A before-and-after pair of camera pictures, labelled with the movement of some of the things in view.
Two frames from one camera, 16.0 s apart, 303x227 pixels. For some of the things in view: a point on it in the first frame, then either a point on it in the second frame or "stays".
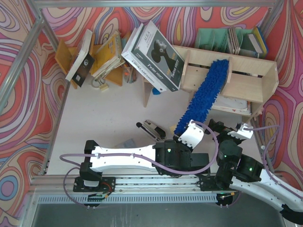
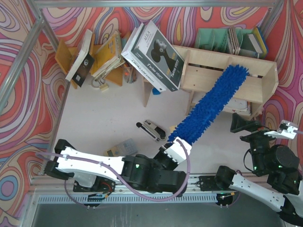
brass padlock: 99,82 stays
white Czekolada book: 126,53 stays
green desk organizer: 218,39 stays
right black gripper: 218,126 to 251,137
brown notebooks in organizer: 233,41 stays
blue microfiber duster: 205,94 to 200,118
